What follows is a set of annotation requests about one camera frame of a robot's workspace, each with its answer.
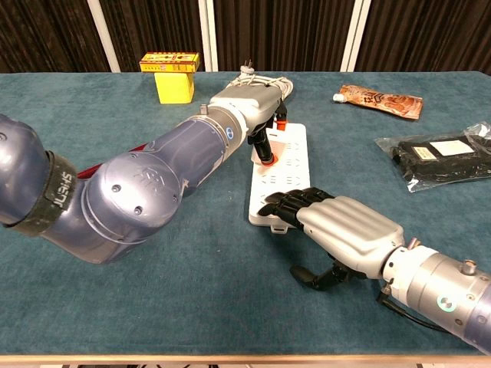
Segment black velcro arm strap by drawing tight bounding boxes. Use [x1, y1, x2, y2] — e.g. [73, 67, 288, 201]
[2, 150, 80, 235]

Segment white power strip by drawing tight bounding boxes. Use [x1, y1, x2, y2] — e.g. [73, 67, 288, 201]
[247, 122, 311, 234]

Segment white partition frame post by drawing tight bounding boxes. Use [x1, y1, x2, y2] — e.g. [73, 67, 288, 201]
[197, 0, 219, 72]
[340, 0, 372, 72]
[87, 0, 122, 73]

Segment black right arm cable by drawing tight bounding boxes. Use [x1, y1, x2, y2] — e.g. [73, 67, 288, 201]
[377, 289, 450, 333]

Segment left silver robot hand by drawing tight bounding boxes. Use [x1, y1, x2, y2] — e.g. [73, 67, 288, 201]
[209, 84, 289, 169]

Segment white coiled power cable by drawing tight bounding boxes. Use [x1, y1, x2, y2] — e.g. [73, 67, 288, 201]
[229, 57, 295, 97]

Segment yellow red printed box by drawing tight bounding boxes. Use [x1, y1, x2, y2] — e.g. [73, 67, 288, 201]
[138, 51, 201, 74]

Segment teal table mat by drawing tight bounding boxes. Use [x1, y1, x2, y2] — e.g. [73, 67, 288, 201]
[0, 69, 491, 356]

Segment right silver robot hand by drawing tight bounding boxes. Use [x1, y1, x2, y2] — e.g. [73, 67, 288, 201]
[256, 186, 406, 293]

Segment plain yellow box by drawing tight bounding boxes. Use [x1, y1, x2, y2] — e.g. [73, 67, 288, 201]
[153, 71, 196, 105]

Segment black gloves in clear bag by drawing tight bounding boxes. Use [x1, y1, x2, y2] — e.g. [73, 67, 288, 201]
[374, 121, 491, 194]

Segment orange sauce pouch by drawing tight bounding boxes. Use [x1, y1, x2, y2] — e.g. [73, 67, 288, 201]
[331, 84, 424, 121]

